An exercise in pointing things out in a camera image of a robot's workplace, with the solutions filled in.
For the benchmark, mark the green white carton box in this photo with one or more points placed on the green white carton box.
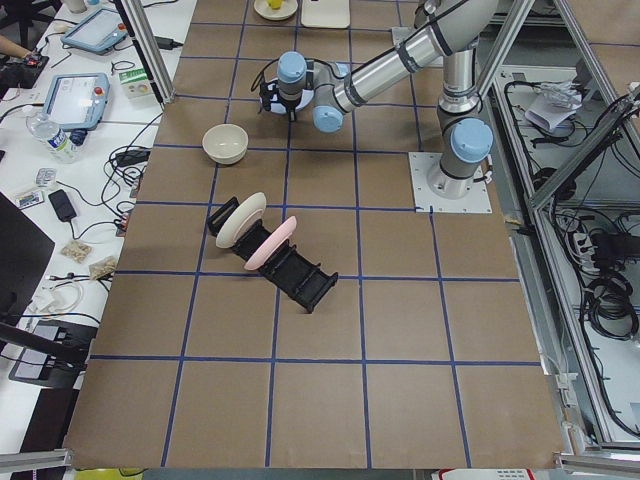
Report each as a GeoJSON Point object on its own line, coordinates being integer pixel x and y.
{"type": "Point", "coordinates": [135, 83]}

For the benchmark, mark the black power adapter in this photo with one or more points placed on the black power adapter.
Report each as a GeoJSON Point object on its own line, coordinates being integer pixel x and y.
{"type": "Point", "coordinates": [131, 157]}

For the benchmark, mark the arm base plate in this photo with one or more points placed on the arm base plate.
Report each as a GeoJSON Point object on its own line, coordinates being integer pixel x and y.
{"type": "Point", "coordinates": [434, 192]}

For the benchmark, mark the black phone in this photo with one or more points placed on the black phone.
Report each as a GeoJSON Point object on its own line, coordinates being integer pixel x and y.
{"type": "Point", "coordinates": [62, 205]}

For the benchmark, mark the near teach pendant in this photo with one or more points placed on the near teach pendant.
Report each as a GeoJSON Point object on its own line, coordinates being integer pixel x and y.
{"type": "Point", "coordinates": [77, 101]}

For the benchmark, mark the pink plate in rack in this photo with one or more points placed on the pink plate in rack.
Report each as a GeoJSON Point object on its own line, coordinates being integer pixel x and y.
{"type": "Point", "coordinates": [271, 244]}

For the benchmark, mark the teach pendant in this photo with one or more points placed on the teach pendant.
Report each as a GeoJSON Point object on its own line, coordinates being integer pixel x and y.
{"type": "Point", "coordinates": [77, 101]}
{"type": "Point", "coordinates": [97, 33]}

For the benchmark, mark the cream ceramic bowl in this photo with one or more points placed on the cream ceramic bowl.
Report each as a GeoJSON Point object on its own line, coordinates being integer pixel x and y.
{"type": "Point", "coordinates": [226, 144]}

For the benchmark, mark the light blue plate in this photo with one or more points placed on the light blue plate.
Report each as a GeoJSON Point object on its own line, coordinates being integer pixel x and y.
{"type": "Point", "coordinates": [279, 108]}

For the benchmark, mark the black plate rack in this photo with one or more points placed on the black plate rack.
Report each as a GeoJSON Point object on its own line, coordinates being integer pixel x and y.
{"type": "Point", "coordinates": [300, 279]}

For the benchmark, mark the aluminium frame post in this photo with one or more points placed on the aluminium frame post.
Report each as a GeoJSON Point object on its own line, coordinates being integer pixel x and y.
{"type": "Point", "coordinates": [137, 24]}

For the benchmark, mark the cream plate with lemon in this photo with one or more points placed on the cream plate with lemon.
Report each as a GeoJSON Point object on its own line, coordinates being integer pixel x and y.
{"type": "Point", "coordinates": [286, 10]}

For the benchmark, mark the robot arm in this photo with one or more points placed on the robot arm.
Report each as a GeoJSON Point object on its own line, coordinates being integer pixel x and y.
{"type": "Point", "coordinates": [446, 30]}

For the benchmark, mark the plastic water bottle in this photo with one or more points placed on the plastic water bottle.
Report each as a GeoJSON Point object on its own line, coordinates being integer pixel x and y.
{"type": "Point", "coordinates": [52, 137]}

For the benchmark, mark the far teach pendant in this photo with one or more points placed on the far teach pendant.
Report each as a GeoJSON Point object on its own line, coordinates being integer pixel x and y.
{"type": "Point", "coordinates": [97, 33]}

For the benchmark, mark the white rectangular tray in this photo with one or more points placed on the white rectangular tray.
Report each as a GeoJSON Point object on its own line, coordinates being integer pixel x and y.
{"type": "Point", "coordinates": [331, 14]}

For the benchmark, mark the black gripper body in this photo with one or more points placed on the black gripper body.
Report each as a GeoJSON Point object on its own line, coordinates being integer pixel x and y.
{"type": "Point", "coordinates": [289, 103]}

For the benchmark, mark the cream plate in rack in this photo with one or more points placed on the cream plate in rack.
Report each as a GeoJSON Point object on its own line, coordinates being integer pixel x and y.
{"type": "Point", "coordinates": [242, 218]}

